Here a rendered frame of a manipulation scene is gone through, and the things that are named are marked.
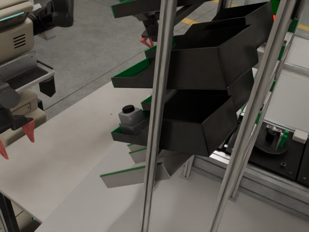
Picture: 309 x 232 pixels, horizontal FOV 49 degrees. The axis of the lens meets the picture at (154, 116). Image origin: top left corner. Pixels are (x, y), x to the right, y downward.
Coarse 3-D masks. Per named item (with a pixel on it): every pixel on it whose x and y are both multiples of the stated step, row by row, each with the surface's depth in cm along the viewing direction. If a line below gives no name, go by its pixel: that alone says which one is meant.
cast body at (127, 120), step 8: (120, 112) 82; (128, 112) 81; (136, 112) 80; (120, 120) 83; (128, 120) 80; (136, 120) 81; (144, 120) 82; (120, 128) 85; (128, 128) 82; (136, 128) 80
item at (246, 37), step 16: (208, 32) 68; (224, 32) 65; (240, 32) 58; (192, 48) 57; (208, 48) 54; (224, 48) 54; (240, 48) 58; (256, 48) 63; (144, 64) 81; (176, 64) 60; (192, 64) 58; (208, 64) 56; (224, 64) 55; (240, 64) 59; (112, 80) 73; (128, 80) 70; (144, 80) 67; (176, 80) 62; (192, 80) 59; (208, 80) 57; (224, 80) 55
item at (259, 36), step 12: (228, 12) 79; (240, 12) 77; (252, 12) 66; (264, 12) 70; (192, 24) 72; (204, 24) 70; (216, 24) 68; (228, 24) 66; (240, 24) 65; (264, 24) 70; (180, 36) 91; (192, 36) 73; (264, 36) 71; (180, 48) 77
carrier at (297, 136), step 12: (264, 132) 123; (276, 132) 122; (288, 132) 127; (300, 132) 124; (264, 144) 118; (276, 144) 112; (288, 144) 119; (300, 144) 122; (252, 156) 115; (264, 156) 116; (276, 156) 115; (288, 156) 117; (300, 156) 117; (264, 168) 112; (276, 168) 112; (288, 168) 112
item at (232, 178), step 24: (168, 0) 51; (288, 0) 44; (168, 24) 53; (288, 24) 45; (168, 48) 56; (264, 72) 50; (240, 144) 60; (240, 168) 106; (144, 192) 80; (144, 216) 87; (216, 216) 73
